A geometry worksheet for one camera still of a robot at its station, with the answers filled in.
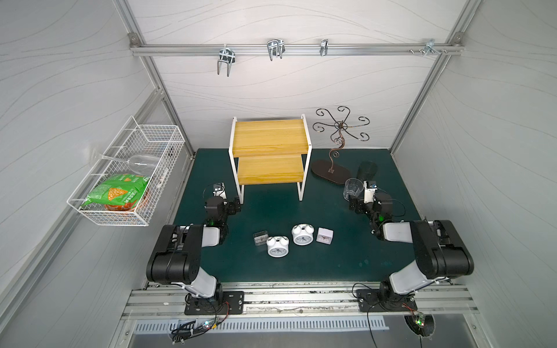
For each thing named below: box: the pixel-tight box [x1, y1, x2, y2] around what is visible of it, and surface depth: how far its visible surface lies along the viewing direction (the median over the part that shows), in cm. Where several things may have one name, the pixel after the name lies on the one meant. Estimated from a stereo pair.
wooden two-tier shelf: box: [228, 113, 313, 204], surface depth 86 cm
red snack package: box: [104, 200, 138, 211], surface depth 55 cm
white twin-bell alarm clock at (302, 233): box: [290, 223, 315, 246], surface depth 84 cm
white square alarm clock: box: [316, 226, 334, 246], surface depth 87 cm
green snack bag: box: [81, 173, 151, 207], surface depth 56 cm
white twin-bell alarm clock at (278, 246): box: [266, 235, 290, 259], surface depth 81 cm
